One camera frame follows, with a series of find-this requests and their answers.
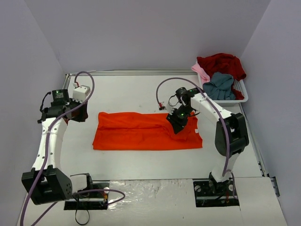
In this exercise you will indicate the orange t shirt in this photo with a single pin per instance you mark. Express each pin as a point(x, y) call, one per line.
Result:
point(146, 132)

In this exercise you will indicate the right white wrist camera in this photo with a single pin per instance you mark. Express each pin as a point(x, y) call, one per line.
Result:
point(168, 108)

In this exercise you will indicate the pink t shirt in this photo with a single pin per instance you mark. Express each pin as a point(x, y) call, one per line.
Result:
point(202, 75)

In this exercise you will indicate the teal t shirt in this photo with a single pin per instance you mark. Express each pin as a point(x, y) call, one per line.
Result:
point(220, 87)

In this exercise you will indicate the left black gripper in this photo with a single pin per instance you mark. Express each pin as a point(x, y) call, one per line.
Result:
point(80, 112)

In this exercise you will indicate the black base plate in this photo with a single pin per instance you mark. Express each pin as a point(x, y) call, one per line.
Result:
point(207, 196)
point(89, 201)

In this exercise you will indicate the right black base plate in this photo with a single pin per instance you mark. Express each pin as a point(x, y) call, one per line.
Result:
point(207, 196)

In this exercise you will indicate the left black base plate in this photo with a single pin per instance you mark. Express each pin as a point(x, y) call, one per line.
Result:
point(89, 201)

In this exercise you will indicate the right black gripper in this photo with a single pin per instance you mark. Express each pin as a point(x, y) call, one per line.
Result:
point(176, 119)

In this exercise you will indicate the white foam front board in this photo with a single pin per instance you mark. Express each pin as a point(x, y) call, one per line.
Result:
point(168, 203)

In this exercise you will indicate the dark red t shirt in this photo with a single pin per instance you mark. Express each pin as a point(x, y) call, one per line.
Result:
point(222, 63)

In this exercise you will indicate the white plastic laundry basket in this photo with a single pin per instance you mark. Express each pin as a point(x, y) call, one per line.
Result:
point(238, 89)

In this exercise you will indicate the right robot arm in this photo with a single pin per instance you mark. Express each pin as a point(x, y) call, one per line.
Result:
point(231, 136)

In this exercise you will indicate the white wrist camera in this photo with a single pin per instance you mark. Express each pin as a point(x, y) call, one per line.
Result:
point(80, 92)
point(168, 108)

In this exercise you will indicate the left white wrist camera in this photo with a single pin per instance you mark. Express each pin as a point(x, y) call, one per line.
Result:
point(80, 92)

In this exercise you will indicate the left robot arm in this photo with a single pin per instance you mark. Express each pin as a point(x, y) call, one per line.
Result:
point(46, 182)

